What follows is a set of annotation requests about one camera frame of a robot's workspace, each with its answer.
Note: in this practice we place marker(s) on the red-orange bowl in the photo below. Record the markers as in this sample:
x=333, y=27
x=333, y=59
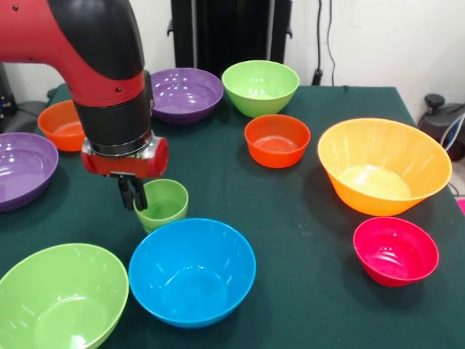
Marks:
x=60, y=127
x=276, y=143

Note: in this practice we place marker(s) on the green cup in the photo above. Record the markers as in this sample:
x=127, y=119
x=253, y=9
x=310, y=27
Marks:
x=167, y=203

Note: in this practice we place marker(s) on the purple bowl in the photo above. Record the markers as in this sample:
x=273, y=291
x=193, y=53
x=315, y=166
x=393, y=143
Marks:
x=22, y=171
x=185, y=96

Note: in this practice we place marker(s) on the pink bowl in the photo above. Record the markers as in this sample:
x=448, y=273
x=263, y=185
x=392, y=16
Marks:
x=396, y=254

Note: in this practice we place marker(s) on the large orange bowl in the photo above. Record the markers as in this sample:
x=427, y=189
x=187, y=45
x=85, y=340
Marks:
x=381, y=171

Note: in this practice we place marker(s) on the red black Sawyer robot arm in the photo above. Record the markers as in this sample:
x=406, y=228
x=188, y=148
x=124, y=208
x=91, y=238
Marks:
x=91, y=54

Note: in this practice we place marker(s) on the dark green table cloth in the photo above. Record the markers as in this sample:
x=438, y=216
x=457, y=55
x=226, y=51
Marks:
x=254, y=203

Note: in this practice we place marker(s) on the small green bowl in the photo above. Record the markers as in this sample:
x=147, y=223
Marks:
x=259, y=98

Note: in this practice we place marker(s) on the large green bowl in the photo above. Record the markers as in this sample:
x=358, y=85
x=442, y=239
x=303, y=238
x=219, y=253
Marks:
x=61, y=298

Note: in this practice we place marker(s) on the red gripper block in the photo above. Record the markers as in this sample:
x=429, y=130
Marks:
x=138, y=165

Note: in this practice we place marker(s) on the black pedestal column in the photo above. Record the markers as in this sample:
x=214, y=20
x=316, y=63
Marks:
x=225, y=32

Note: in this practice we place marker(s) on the blue bowl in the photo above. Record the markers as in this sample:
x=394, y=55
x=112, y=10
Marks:
x=192, y=276

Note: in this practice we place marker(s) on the black grey base foot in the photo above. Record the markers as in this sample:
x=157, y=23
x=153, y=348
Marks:
x=439, y=123
x=22, y=116

